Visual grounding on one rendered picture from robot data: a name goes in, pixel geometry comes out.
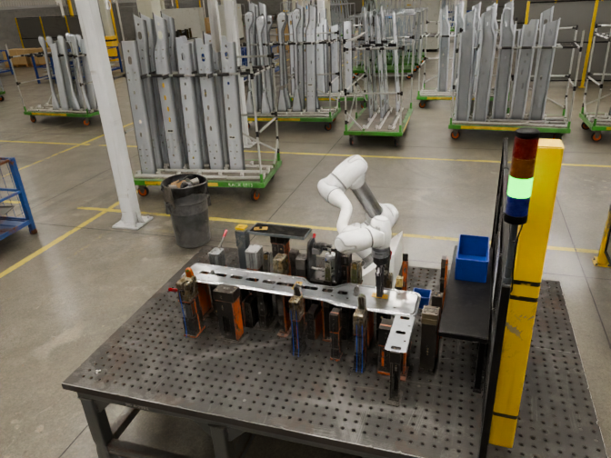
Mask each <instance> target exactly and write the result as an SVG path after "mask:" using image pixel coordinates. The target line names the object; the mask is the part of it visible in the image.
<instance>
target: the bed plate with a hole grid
mask: <svg viewBox="0 0 611 458"><path fill-rule="evenodd" d="M215 247H218V246H212V245H205V246H204V247H203V248H202V249H201V250H200V251H198V253H197V254H195V255H194V256H193V257H192V258H191V259H190V260H189V261H188V262H187V263H186V264H185V265H184V266H183V267H182V268H181V269H180V270H179V271H178V272H177V273H176V274H174V275H173V276H172V277H171V278H170V279H169V280H168V281H167V282H166V283H165V284H164V285H163V286H162V287H161V288H160V289H159V290H158V291H157V292H156V293H155V294H154V295H153V296H152V297H151V298H150V299H148V300H147V301H146V302H145V303H144V304H143V305H142V306H141V307H140V308H139V309H138V310H137V311H136V312H135V313H134V314H133V315H132V316H131V317H130V318H129V319H128V320H127V321H126V322H125V323H123V324H122V325H121V326H120V327H119V328H118V329H117V330H116V331H115V332H114V333H113V334H112V335H111V336H110V337H109V338H108V339H107V340H106V341H105V342H104V343H103V344H102V345H101V346H99V347H98V348H97V349H96V350H95V351H94V352H93V353H92V354H91V355H90V356H89V357H88V358H87V359H86V360H85V361H84V362H83V363H82V364H81V365H80V366H79V367H78V368H77V369H76V370H74V371H73V372H72V373H71V374H70V376H68V377H67V378H66V379H65V380H64V381H63V382H62V383H61V384H62V387H63V389H65V390H69V391H73V392H78V393H86V394H90V395H94V396H99V397H104V398H107V399H112V400H117V401H121V402H125V403H133V404H138V405H142V406H146V407H151V408H155V409H159V410H164V411H168V412H172V413H180V414H185V415H189V416H194V417H198V418H203V419H206V420H211V421H216V422H220V423H228V424H232V425H237V426H241V427H245V428H250V429H255V430H258V431H263V432H268V433H275V434H280V435H284V436H289V437H293V438H297V439H302V440H306V441H310V442H315V443H322V444H327V445H332V446H336V447H340V448H345V449H349V450H354V451H358V452H362V453H371V454H374V455H379V456H384V457H388V458H478V454H479V446H480V438H481V421H482V404H483V388H484V371H483V373H482V381H481V383H482V391H481V393H475V392H473V382H474V381H475V377H476V369H473V368H472V361H473V355H476V356H477V355H478V349H476V342H470V341H465V340H459V339H454V338H448V337H443V336H442V339H439V341H438V357H437V358H436V368H435V374H434V375H432V374H427V373H419V372H418V367H419V359H420V343H421V327H422V324H421V316H422V311H423V309H420V308H418V312H417V315H416V316H415V318H416V321H415V325H414V329H413V332H412V336H411V341H412V344H411V348H410V352H409V355H408V356H407V357H406V366H409V369H408V373H407V377H406V381H405V382H404V381H400V390H402V391H403V394H402V398H401V402H400V405H399V406H398V407H395V406H391V405H386V399H387V396H388V393H389V390H390V375H388V376H385V375H382V374H380V373H377V370H378V356H379V346H377V345H376V313H374V336H375V337H374V339H373V342H372V344H371V346H370V349H367V360H369V362H370V364H369V365H368V366H367V368H366V370H365V371H364V372H363V373H359V372H357V373H355V372H353V373H352V372H350V369H351V368H353V367H354V354H355V349H356V343H353V342H352V339H353V331H352V328H353V325H352V324H351V323H349V332H350V334H349V335H348V338H347V340H343V339H342V327H341V329H340V343H341V344H342V352H343V354H342V356H341V358H340V361H342V363H340V364H338V362H337V361H334V362H333V361H331V360H330V354H331V348H332V341H331V342H326V341H323V329H322V331H321V332H320V334H319V335H318V337H317V339H316V340H309V339H307V327H306V329H305V344H307V346H308V347H306V348H307V349H306V353H305V356H304V357H301V358H299V357H295V356H293V355H292V354H291V351H292V342H291V337H292V330H291V332H290V334H289V335H288V336H287V337H286V338H285V337H280V336H277V333H278V332H279V330H280V323H279V321H278V322H277V324H276V326H275V328H274V329H273V331H272V332H271V333H269V332H265V331H259V330H255V326H254V328H250V327H245V326H244V325H243V328H244V334H250V336H249V337H248V339H247V340H246V342H245V343H244V344H237V343H229V342H224V341H219V340H216V339H215V338H216V337H217V336H218V335H219V333H220V328H219V322H217V321H211V320H210V319H211V318H212V317H213V315H214V310H213V311H212V312H211V313H210V314H209V315H208V316H207V317H206V318H205V320H204V326H205V327H206V329H205V332H204V333H202V334H199V335H198V336H197V337H196V338H197V339H195V338H191V337H190V338H189V337H187V338H186V336H185V337H183V335H184V334H185V330H184V325H183V319H184V318H183V317H184V315H183V310H182V305H181V304H180V302H178V295H177V292H169V291H168V288H176V285H175V284H176V283H177V282H178V281H179V280H180V279H181V275H182V274H183V273H184V272H185V269H186V268H187V267H191V266H192V265H193V264H196V263H201V264H210V261H209V255H208V253H209V252H210V251H212V250H213V249H214V248H215ZM440 275H441V269H435V268H427V267H418V266H408V272H407V291H411V292H413V289H414V288H421V289H428V290H431V295H430V300H431V301H432V295H433V292H439V291H440V282H439V279H440ZM570 321H571V320H570V316H569V313H568V310H567V307H566V300H565V297H564V296H563V290H562V287H561V283H560V281H552V280H544V279H542V280H541V285H540V291H539V296H538V301H537V307H536V317H535V322H534V327H533V332H532V338H531V344H530V349H529V354H528V359H527V365H526V375H525V380H524V385H523V391H522V396H521V402H520V406H519V412H518V417H517V423H516V432H515V438H514V443H513V447H512V448H507V447H504V446H499V445H495V444H491V443H488V447H487V455H486V458H608V457H607V454H606V447H605V444H604V440H603V436H602V434H601V430H600V427H599V426H598V425H597V422H598V420H597V416H596V410H595V406H594V404H593V400H592V396H591V393H590V391H589V386H588V383H587V379H586V374H585V370H584V367H583V364H582V360H581V356H580V353H579V350H578V346H577V343H576V338H575V334H574V330H573V326H572V324H571V322H570ZM258 322H259V320H258ZM258 322H257V323H258ZM257 323H256V324H257ZM182 337H183V338H182Z"/></svg>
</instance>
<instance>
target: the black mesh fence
mask: <svg viewBox="0 0 611 458"><path fill-rule="evenodd" d="M508 170H509V168H508V137H504V140H503V147H502V154H501V163H500V170H499V178H498V186H497V194H496V208H495V216H494V223H493V232H492V239H491V246H490V249H493V260H492V280H491V299H490V319H489V338H488V344H487V345H486V352H485V359H484V366H483V371H484V388H483V404H482V421H481V438H480V446H479V454H478V458H486V455H487V447H488V443H489V436H490V430H491V423H492V417H493V411H494V404H495V398H496V386H497V379H498V373H499V366H500V360H501V353H502V347H503V341H504V334H505V328H506V317H507V310H508V304H509V297H510V291H511V287H508V286H503V285H502V278H503V276H504V274H505V265H506V255H507V247H508V238H509V224H508V223H506V222H505V221H504V214H505V209H506V196H507V192H506V189H507V188H508ZM499 232H500V253H501V254H500V255H502V256H499V263H498V270H497V278H496V290H495V298H494V305H493V308H495V309H493V310H494V311H493V312H492V299H493V288H494V286H493V283H494V280H495V279H494V276H495V273H496V272H495V269H496V259H497V257H496V255H497V247H498V241H499ZM476 363H477V356H476V355H473V361H472V368H473V369H476Z"/></svg>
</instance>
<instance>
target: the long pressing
mask: <svg viewBox="0 0 611 458"><path fill-rule="evenodd" d="M190 268H191V269H192V270H193V273H194V275H195V276H196V280H197V282H198V283H203V284H214V285H219V284H229V285H234V286H239V289H245V290H251V291H257V292H263V293H269V294H280V295H286V296H292V295H293V294H294V290H293V289H292V287H291V286H285V285H279V284H277V283H285V284H295V282H303V283H302V284H301V285H303V286H309V287H315V288H318V289H317V290H310V289H304V288H302V294H303V298H304V299H310V300H316V301H322V302H327V303H330V304H332V305H334V306H338V307H344V308H350V309H356V308H357V306H358V299H357V298H358V296H354V288H355V287H356V286H358V287H359V290H360V293H361V294H364V295H365V296H366V308H367V311H368V312H373V313H380V314H391V315H396V314H403V315H409V316H416V315H417V312H418V308H419V305H420V301H421V295H420V294H419V293H417V292H411V291H405V290H398V289H391V288H385V287H384V294H387V295H388V297H387V299H383V298H376V297H372V293H376V287H375V286H372V285H365V284H352V283H345V284H340V285H337V286H328V285H321V284H311V283H309V282H308V281H307V280H306V279H305V278H304V277H298V276H292V275H285V274H273V273H266V272H259V271H253V270H246V269H240V268H234V267H226V266H220V265H213V264H201V263H196V264H193V265H192V266H191V267H190ZM211 270H214V271H215V274H200V273H201V272H209V273H211ZM216 274H227V276H225V277H223V276H217V275H216ZM233 275H234V276H240V277H243V278H242V279H235V278H230V277H231V276H233ZM208 277H210V278H208ZM247 278H253V279H258V281H257V282H255V281H248V280H246V279H247ZM264 280H266V281H272V282H275V283H274V284H267V283H263V281H264ZM323 289H328V290H333V291H332V293H329V292H323ZM340 291H341V292H347V294H339V293H338V292H340ZM332 295H333V296H332ZM347 298H348V299H347ZM394 307H395V308H394Z"/></svg>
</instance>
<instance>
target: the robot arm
mask: <svg viewBox="0 0 611 458"><path fill-rule="evenodd" d="M366 170H367V162H366V161H365V160H364V159H363V158H362V157H361V156H360V155H358V154H355V155H352V156H350V157H348V158H346V159H345V161H343V162H342V163H341V164H340V165H339V166H338V167H337V168H336V169H335V170H334V171H333V172H332V173H331V174H330V175H329V176H328V177H327V178H324V179H322V180H320V181H319V182H318V185H317V189H318V192H319V193H320V194H321V196H322V197H323V198H324V199H325V200H326V201H327V202H329V203H330V204H332V205H334V206H336V207H338V208H340V209H341V212H340V215H339V218H338V221H337V231H338V232H339V235H338V236H337V238H336V239H335V246H336V249H337V251H339V252H340V253H342V254H353V253H356V254H357V255H358V256H359V257H360V258H361V259H362V261H361V262H360V263H362V266H364V267H363V269H364V270H365V269H366V268H367V267H368V266H369V265H370V264H372V263H374V264H376V297H382V296H383V294H384V284H383V283H384V282H385V281H384V279H385V278H384V277H385V264H387V262H388V256H389V248H390V246H389V245H390V242H391V235H392V232H391V228H392V227H393V226H394V224H395V223H396V221H397V219H398V211H397V210H396V208H395V207H394V206H393V205H392V204H380V203H379V202H378V201H377V200H376V198H375V196H374V194H373V193H372V191H371V189H370V188H369V186H368V184H367V183H366V181H365V179H366V178H365V176H366ZM348 188H349V189H351V191H352V192H353V193H354V195H355V196H356V198H357V200H358V201H359V203H360V204H361V205H362V206H363V207H364V209H365V210H366V220H365V221H364V222H363V223H362V224H360V223H354V224H350V225H348V222H349V219H350V217H351V214H352V210H353V208H352V205H351V203H350V201H349V200H348V198H347V197H346V195H345V194H344V192H345V190H346V189H348Z"/></svg>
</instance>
